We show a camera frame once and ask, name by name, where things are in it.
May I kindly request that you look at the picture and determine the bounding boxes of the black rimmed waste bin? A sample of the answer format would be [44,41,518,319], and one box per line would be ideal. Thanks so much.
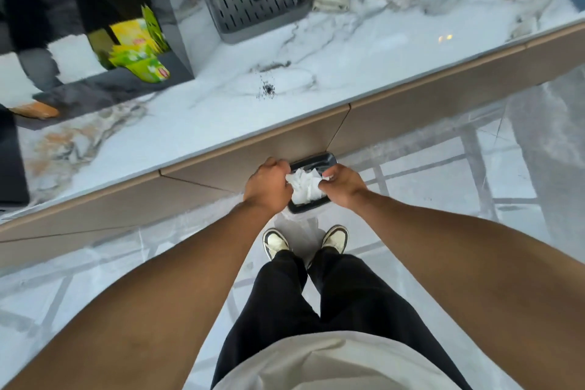
[274,152,339,267]

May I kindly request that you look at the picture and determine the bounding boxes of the dark green tea packet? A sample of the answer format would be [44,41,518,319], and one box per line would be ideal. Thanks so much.
[87,29,118,70]

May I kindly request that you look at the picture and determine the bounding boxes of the person's right hand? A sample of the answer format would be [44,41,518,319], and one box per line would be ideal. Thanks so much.
[318,163,369,210]

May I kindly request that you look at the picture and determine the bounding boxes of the person's left hand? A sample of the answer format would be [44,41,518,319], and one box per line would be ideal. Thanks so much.
[243,157,294,217]

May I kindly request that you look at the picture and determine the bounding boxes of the person's cream shoe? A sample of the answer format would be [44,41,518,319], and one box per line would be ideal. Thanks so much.
[321,225,349,255]
[263,228,291,261]

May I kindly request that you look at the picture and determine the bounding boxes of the person's left cream shoe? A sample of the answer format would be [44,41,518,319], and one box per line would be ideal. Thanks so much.
[263,228,291,261]

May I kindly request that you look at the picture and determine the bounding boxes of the person's black trousers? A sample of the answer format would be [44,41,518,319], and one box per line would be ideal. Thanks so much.
[211,247,472,390]

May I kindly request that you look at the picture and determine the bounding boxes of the white paper tissue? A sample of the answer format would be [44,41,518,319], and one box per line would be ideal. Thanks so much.
[285,168,331,206]

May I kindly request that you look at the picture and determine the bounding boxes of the person's right cream shoe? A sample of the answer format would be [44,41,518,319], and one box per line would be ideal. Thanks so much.
[321,225,349,255]

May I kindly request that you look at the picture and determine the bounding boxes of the brown wooden piece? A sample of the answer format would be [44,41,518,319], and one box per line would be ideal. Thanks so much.
[9,101,60,120]

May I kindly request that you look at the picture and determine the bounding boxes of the person's right forearm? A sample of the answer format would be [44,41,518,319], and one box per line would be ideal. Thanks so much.
[348,189,585,390]

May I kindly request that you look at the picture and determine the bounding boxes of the spilled dark coffee grounds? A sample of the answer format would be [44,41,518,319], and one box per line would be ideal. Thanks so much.
[257,73,278,99]

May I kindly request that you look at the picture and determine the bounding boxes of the person's white shirt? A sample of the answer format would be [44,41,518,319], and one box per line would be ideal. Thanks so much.
[214,331,462,390]

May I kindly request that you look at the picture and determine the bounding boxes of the beige drawer front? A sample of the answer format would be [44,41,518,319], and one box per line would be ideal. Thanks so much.
[0,170,244,268]
[326,22,585,157]

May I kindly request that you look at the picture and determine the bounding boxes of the black appliance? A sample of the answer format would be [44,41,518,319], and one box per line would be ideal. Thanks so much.
[0,104,31,208]

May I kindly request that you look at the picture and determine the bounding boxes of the person's left forearm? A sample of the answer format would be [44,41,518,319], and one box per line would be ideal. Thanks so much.
[0,199,280,390]

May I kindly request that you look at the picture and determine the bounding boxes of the yellow green tea packet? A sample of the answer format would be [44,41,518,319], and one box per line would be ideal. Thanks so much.
[109,50,171,83]

